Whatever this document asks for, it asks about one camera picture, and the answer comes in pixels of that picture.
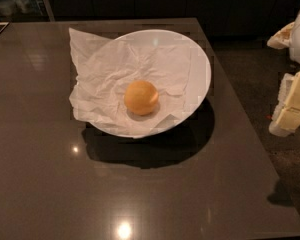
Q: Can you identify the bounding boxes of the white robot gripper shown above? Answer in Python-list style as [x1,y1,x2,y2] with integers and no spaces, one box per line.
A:
[267,14,300,137]

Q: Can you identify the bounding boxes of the orange fruit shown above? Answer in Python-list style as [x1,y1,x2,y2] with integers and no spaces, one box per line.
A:
[124,80,159,116]

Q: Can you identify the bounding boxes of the white bowl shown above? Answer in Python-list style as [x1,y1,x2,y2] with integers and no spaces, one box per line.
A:
[76,29,213,139]

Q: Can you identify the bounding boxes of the white crumpled paper towel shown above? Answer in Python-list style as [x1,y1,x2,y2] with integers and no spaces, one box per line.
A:
[68,27,193,134]

